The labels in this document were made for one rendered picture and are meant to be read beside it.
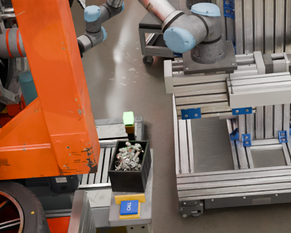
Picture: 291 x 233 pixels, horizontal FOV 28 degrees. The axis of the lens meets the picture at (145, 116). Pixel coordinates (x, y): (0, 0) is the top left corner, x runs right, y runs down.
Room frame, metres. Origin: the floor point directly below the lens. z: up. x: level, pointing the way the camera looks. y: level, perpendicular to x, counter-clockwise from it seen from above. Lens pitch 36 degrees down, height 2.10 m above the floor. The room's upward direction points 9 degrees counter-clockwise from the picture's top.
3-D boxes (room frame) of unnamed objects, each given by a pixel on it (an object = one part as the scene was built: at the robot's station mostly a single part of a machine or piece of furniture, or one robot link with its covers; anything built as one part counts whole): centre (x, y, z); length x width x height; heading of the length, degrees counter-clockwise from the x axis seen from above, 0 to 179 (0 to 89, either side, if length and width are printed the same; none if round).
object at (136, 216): (1.65, 0.12, 0.45); 0.08 x 0.08 x 0.01; 83
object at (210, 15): (2.13, -0.30, 0.98); 0.13 x 0.12 x 0.14; 133
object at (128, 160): (1.86, 0.09, 0.51); 0.20 x 0.14 x 0.13; 165
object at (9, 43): (2.46, 0.54, 0.85); 0.21 x 0.14 x 0.14; 83
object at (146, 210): (1.82, 0.10, 0.44); 0.43 x 0.17 x 0.03; 173
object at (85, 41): (2.42, 0.24, 0.81); 0.08 x 0.05 x 0.08; 43
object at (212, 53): (2.14, -0.31, 0.87); 0.15 x 0.15 x 0.10
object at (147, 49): (3.58, -0.28, 0.17); 0.43 x 0.36 x 0.34; 154
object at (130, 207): (1.65, 0.12, 0.47); 0.07 x 0.07 x 0.02; 83
